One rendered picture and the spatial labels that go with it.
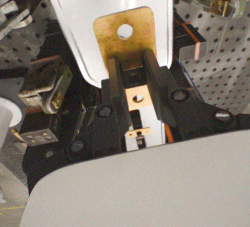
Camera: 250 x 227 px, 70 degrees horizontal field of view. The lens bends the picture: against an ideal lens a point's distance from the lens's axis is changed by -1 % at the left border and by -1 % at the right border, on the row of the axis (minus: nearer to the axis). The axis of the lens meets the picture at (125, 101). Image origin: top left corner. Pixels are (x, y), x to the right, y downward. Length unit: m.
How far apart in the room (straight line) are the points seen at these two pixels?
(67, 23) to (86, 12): 0.04
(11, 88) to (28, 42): 0.20
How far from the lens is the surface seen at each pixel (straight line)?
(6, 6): 0.33
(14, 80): 0.82
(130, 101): 0.16
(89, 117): 0.51
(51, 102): 0.38
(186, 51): 0.47
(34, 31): 0.76
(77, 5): 0.38
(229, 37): 0.90
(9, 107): 0.91
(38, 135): 0.43
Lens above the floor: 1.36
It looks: 45 degrees down
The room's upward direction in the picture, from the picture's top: 171 degrees clockwise
